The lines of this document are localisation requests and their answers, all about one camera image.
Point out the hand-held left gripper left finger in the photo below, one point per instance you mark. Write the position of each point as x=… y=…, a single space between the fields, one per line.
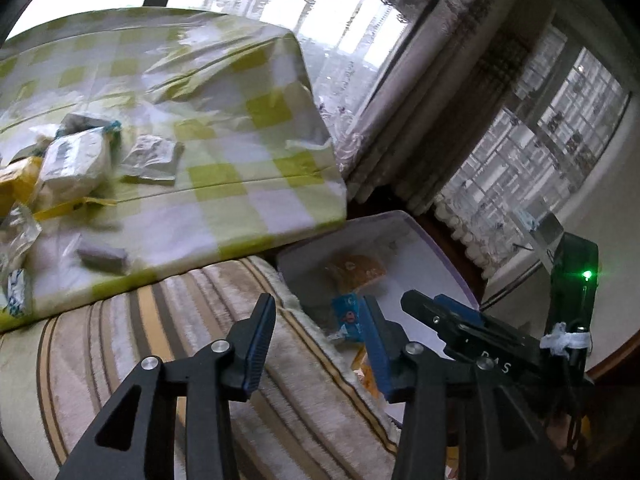
x=257 y=355

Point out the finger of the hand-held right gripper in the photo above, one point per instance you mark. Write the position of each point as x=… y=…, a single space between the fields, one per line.
x=435 y=322
x=462 y=314

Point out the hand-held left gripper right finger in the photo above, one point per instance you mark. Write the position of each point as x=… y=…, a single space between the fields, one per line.
x=377 y=355

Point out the white box with purple rim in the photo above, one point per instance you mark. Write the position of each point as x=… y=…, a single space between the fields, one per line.
x=400 y=250

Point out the small grey snack packet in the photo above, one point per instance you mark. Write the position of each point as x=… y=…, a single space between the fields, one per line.
x=102 y=259

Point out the silver snack packet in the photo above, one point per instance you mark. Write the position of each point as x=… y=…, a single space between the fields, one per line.
x=150 y=157

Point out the blue and white packet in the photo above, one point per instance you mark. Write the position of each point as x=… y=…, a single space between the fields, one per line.
x=17 y=292

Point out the white cracker packet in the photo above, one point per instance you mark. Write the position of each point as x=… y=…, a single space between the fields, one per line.
x=75 y=165

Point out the clear wrapper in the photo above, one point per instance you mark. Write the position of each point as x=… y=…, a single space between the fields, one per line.
x=17 y=240

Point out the clear packet with blue edge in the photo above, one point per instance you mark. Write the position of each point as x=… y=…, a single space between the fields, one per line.
x=82 y=122

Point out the yellow noodle snack packet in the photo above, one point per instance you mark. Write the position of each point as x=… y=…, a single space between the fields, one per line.
x=362 y=370

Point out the blue snack packet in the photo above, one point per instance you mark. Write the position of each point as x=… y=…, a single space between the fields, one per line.
x=347 y=317

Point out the orange snack packet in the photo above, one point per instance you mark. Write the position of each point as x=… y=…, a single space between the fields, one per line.
x=355 y=270

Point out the striped beige blanket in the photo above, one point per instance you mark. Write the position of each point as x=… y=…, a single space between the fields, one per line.
x=125 y=310

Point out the lace curtain with scalloped hem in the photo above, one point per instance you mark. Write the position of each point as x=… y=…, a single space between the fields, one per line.
x=540 y=150

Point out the beige drape curtain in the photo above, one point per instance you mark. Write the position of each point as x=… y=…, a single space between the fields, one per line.
x=440 y=100

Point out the sheer embroidered curtain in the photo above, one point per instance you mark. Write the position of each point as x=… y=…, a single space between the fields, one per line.
x=325 y=25

